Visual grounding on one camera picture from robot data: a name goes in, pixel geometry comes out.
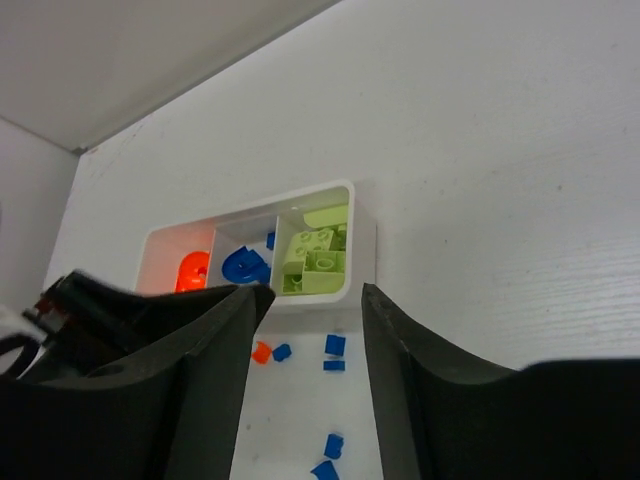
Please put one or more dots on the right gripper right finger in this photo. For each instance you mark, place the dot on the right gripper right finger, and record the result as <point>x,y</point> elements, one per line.
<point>403,357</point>

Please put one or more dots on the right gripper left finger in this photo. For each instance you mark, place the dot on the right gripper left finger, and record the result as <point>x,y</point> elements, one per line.
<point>184,391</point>

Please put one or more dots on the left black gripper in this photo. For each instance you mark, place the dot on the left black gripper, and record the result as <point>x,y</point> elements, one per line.
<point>81,324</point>

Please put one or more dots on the small orange lego pair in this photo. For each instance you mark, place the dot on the small orange lego pair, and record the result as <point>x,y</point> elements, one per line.
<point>262,353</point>

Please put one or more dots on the small blue lego stray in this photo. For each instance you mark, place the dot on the small blue lego stray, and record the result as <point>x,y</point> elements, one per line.
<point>282,352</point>

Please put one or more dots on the green square lego brick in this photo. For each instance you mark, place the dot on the green square lego brick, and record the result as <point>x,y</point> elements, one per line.
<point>323,272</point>

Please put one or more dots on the orange round lego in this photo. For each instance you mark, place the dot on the orange round lego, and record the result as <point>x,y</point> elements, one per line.
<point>192,272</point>

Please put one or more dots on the blue round lego piece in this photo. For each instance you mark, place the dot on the blue round lego piece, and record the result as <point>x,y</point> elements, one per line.
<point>245,266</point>

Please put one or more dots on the small blue lego pair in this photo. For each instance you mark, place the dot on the small blue lego pair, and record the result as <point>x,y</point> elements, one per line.
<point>326,470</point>

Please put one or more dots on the green 2x4 lego brick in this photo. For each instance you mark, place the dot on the green 2x4 lego brick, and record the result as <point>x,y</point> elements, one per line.
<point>302,244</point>

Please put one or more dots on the white three-compartment tray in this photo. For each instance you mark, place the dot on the white three-compartment tray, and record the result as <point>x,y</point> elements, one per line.
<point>267,226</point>

